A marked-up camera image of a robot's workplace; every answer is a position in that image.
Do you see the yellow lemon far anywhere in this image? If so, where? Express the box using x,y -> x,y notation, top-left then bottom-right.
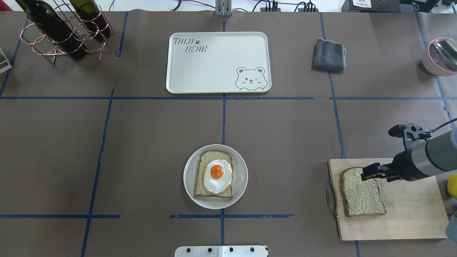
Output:
447,173 -> 457,199

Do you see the fried egg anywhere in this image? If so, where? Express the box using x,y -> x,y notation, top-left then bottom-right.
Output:
203,159 -> 233,194

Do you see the metal scoop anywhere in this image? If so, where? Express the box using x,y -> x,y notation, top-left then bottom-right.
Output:
433,39 -> 457,71

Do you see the grey folded cloth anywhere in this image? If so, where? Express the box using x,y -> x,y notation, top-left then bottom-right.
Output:
312,38 -> 346,72

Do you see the pink bowl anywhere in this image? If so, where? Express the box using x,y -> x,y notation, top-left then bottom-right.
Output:
422,37 -> 456,76

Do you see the white dish rack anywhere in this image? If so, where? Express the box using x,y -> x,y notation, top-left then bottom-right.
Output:
0,47 -> 12,74

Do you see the black computer box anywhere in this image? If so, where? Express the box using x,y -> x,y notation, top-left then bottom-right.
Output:
341,0 -> 439,13

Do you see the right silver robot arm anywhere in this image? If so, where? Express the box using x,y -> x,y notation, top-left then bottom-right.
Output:
361,123 -> 457,182

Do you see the dark wine bottle right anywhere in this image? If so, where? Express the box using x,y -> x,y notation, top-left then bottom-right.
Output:
70,0 -> 111,42

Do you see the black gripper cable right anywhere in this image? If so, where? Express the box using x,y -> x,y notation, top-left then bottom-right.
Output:
427,118 -> 457,133

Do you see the white round plate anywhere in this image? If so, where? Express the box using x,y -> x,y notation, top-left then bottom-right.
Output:
183,145 -> 248,210

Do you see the aluminium frame post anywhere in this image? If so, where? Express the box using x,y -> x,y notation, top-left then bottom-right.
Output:
215,0 -> 233,16

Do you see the cream bear tray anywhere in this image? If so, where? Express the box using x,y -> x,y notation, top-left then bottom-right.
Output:
165,31 -> 272,94

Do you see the dark wine bottle left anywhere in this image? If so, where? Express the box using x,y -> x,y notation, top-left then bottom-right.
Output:
16,0 -> 86,60

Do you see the bread slice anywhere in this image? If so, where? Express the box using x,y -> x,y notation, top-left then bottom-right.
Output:
193,150 -> 234,199
340,167 -> 387,217

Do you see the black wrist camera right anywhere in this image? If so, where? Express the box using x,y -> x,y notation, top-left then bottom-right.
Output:
387,123 -> 436,141

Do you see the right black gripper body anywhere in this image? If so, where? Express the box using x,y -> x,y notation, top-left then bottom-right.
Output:
390,152 -> 416,182

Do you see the wooden cutting board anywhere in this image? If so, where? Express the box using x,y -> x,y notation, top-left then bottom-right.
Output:
328,158 -> 449,241

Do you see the dark wine bottle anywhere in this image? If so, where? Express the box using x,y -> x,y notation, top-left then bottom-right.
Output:
16,0 -> 86,60
70,0 -> 111,42

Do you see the copper wire bottle rack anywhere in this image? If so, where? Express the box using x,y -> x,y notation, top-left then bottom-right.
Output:
17,0 -> 114,64

